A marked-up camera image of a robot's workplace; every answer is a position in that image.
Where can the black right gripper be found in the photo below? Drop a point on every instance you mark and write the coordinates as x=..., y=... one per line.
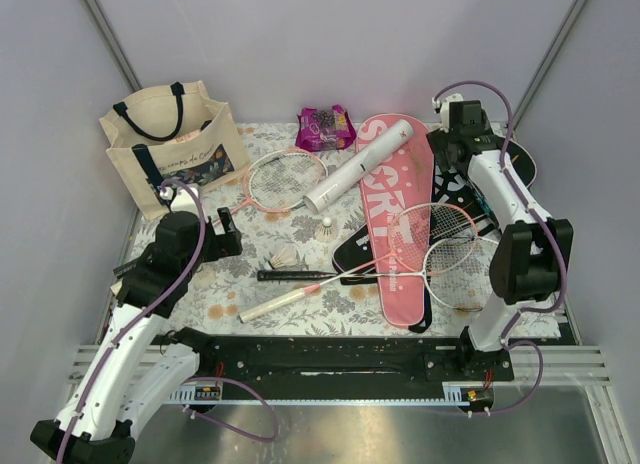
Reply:
x=439, y=141

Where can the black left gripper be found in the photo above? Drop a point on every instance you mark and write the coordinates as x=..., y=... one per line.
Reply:
x=227, y=243

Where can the black shuttlecock tube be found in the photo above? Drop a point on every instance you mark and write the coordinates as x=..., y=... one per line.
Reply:
x=451, y=187

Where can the white shuttlecock tube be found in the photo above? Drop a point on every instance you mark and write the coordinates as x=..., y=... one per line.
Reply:
x=357, y=167

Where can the white feather shuttlecock black band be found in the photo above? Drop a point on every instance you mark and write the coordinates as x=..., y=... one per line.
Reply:
x=283, y=258

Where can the white shuttlecock mid table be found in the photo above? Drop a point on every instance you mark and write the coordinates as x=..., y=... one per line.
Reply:
x=327, y=231

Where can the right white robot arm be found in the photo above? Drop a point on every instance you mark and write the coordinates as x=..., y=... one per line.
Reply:
x=528, y=272

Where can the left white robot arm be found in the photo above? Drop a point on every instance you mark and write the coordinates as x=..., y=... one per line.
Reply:
x=102, y=420

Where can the black racket cover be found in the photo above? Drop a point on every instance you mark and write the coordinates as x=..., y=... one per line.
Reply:
x=520, y=164

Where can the pink racket cover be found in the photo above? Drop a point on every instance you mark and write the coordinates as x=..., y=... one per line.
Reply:
x=403, y=180

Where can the pink white racket right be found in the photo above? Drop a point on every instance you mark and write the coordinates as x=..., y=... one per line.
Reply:
x=427, y=240

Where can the beige canvas tote bag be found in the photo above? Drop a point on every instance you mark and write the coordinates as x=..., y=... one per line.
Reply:
x=172, y=131

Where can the floral patterned table mat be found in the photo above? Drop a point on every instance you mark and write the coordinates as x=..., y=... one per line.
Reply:
x=233, y=286

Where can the purple snack packet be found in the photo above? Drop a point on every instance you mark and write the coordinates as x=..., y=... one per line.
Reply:
x=325, y=129

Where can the black frame badminton racket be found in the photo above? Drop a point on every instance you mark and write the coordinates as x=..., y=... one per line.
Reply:
x=123, y=269

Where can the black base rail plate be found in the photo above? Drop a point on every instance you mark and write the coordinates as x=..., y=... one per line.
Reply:
x=347, y=366

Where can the white frame racket black handle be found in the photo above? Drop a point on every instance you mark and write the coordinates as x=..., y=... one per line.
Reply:
x=454, y=271

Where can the pink frame badminton racket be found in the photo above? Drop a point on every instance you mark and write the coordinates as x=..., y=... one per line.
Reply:
x=278, y=181

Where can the white cable duct strip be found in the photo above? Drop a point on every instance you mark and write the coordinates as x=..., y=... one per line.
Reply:
x=444, y=395

